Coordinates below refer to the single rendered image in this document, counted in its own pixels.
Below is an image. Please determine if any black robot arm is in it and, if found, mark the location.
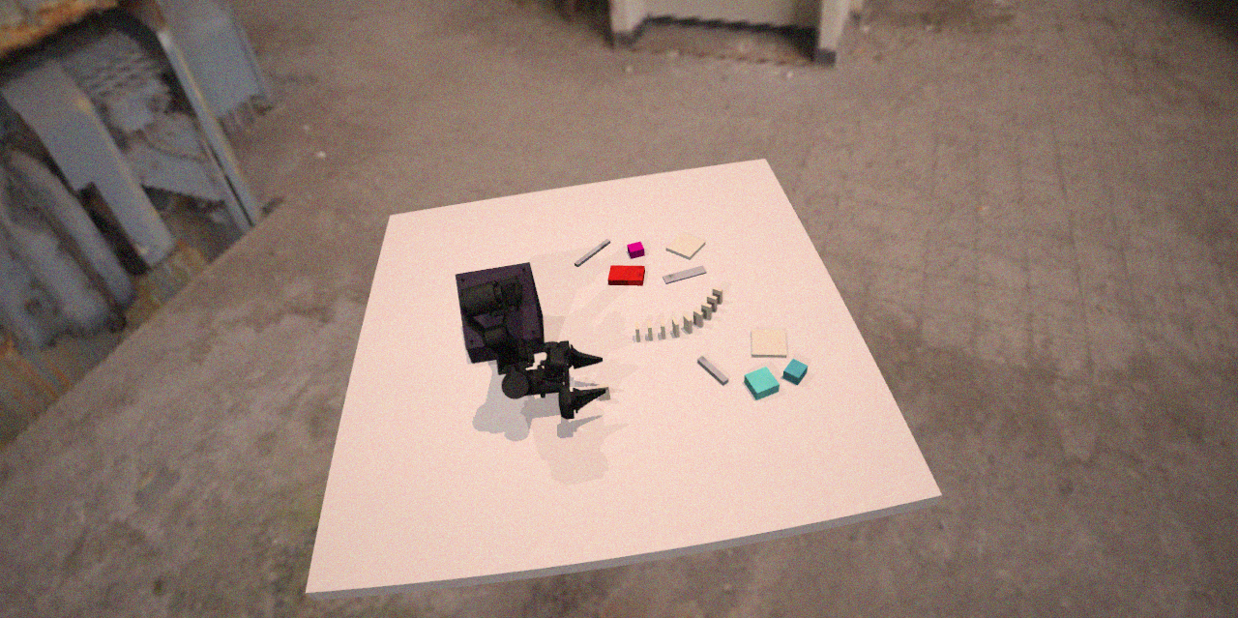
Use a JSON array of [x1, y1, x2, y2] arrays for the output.
[[458, 275, 565, 399]]

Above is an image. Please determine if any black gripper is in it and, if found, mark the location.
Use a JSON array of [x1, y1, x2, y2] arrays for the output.
[[534, 341, 605, 420]]

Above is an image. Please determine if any white flat bar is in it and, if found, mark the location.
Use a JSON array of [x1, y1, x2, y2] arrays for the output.
[[664, 266, 707, 284]]

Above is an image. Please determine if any small teal block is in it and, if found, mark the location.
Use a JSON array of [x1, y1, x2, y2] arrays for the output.
[[782, 359, 808, 385]]

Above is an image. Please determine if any teal rectangular block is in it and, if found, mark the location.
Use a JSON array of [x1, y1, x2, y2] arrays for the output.
[[744, 367, 780, 401]]

